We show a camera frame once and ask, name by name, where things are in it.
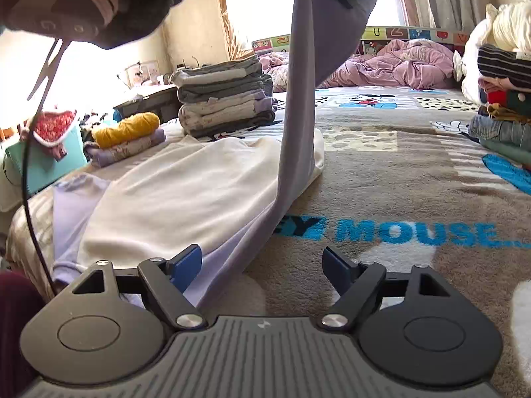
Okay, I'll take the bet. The cream and lilac sweatshirt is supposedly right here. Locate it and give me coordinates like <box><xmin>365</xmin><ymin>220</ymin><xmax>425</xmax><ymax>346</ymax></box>
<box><xmin>51</xmin><ymin>0</ymin><xmax>377</xmax><ymax>303</ymax></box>

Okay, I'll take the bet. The grey folded clothes stack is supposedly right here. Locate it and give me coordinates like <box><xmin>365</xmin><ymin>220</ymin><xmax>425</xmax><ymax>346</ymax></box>
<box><xmin>171</xmin><ymin>57</ymin><xmax>277</xmax><ymax>138</ymax></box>

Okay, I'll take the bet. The colourful folded clothes stack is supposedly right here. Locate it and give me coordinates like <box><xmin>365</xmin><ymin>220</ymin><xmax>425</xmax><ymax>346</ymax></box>
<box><xmin>468</xmin><ymin>44</ymin><xmax>530</xmax><ymax>169</ymax></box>

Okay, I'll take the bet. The Mickey Mouse bed blanket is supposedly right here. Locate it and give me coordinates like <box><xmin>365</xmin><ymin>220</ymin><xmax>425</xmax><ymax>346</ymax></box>
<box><xmin>3</xmin><ymin>84</ymin><xmax>531</xmax><ymax>398</ymax></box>

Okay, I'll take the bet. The dark desk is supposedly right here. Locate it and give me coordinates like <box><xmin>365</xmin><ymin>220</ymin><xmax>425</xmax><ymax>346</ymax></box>
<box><xmin>113</xmin><ymin>86</ymin><xmax>182</xmax><ymax>123</ymax></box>

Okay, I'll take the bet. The yellow folded garment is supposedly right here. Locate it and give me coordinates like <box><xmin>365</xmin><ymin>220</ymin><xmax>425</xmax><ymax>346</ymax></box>
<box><xmin>92</xmin><ymin>112</ymin><xmax>160</xmax><ymax>149</ymax></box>

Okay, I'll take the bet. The red floral heart cushion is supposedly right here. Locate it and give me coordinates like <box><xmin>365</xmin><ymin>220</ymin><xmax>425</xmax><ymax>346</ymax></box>
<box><xmin>33</xmin><ymin>110</ymin><xmax>77</xmax><ymax>162</ymax></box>

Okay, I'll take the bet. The lilac folded garment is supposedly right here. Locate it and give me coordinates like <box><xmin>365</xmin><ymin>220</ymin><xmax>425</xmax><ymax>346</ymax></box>
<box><xmin>83</xmin><ymin>128</ymin><xmax>167</xmax><ymax>168</ymax></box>

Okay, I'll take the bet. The teal storage box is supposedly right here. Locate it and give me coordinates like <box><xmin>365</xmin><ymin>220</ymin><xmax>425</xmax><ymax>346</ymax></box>
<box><xmin>1</xmin><ymin>126</ymin><xmax>87</xmax><ymax>195</ymax></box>

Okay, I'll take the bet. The colourful alphabet foam mat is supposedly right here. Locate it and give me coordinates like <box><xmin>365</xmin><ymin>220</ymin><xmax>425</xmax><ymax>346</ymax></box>
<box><xmin>251</xmin><ymin>26</ymin><xmax>469</xmax><ymax>56</ymax></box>

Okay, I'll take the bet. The pink crumpled duvet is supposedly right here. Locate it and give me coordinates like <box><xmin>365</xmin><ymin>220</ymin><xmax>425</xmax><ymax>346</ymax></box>
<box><xmin>258</xmin><ymin>37</ymin><xmax>456</xmax><ymax>93</ymax></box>

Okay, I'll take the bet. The cream and pink quilts pile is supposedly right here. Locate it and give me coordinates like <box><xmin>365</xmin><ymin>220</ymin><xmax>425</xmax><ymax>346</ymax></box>
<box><xmin>454</xmin><ymin>0</ymin><xmax>530</xmax><ymax>103</ymax></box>

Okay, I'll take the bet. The black cable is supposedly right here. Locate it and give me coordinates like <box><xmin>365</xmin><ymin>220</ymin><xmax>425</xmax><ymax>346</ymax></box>
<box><xmin>20</xmin><ymin>37</ymin><xmax>72</xmax><ymax>298</ymax></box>

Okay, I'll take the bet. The window with wooden frame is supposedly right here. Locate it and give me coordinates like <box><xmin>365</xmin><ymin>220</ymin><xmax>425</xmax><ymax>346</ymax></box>
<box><xmin>213</xmin><ymin>0</ymin><xmax>410</xmax><ymax>61</ymax></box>

